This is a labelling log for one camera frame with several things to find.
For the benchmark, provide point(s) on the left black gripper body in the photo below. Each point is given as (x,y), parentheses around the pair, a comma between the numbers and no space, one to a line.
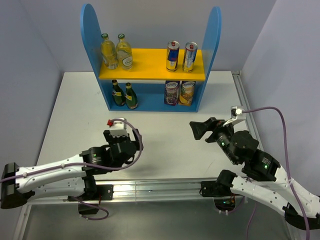
(119,139)

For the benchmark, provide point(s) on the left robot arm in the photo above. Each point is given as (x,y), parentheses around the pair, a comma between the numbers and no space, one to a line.
(72,177)

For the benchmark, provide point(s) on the green glass bottle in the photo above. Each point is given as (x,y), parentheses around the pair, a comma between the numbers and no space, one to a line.
(130,97)
(118,94)

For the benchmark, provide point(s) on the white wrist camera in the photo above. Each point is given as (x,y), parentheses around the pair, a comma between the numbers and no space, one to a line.
(237,116)
(117,128)

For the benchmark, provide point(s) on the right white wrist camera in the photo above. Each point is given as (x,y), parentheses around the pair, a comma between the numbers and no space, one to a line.
(237,116)

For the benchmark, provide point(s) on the yellow pineapple juice carton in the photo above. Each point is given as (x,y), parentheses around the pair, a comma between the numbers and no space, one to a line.
(186,94)

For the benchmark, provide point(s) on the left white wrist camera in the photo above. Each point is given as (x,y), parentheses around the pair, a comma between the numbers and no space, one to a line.
(117,128)

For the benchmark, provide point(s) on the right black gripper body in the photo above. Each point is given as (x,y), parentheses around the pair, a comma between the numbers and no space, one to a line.
(221,134)

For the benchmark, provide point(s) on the Red Bull can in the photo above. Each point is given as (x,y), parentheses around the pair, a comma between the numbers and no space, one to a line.
(190,53)
(172,55)

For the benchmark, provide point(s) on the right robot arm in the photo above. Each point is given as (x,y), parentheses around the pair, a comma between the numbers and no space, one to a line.
(266,182)

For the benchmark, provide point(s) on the aluminium side rail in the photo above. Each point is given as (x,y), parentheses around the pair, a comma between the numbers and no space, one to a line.
(250,122)

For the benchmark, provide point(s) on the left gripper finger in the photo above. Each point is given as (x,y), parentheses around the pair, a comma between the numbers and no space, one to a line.
(138,139)
(110,139)

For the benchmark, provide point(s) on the blue and yellow shelf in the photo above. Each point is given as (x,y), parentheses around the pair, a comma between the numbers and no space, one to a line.
(149,73)

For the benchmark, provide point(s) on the clear water bottle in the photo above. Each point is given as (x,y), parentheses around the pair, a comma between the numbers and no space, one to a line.
(108,51)
(124,52)

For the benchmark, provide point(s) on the purple juice carton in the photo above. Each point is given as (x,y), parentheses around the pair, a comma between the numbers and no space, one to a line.
(171,92)

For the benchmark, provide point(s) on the aluminium mounting rail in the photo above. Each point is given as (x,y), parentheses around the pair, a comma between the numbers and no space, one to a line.
(118,191)

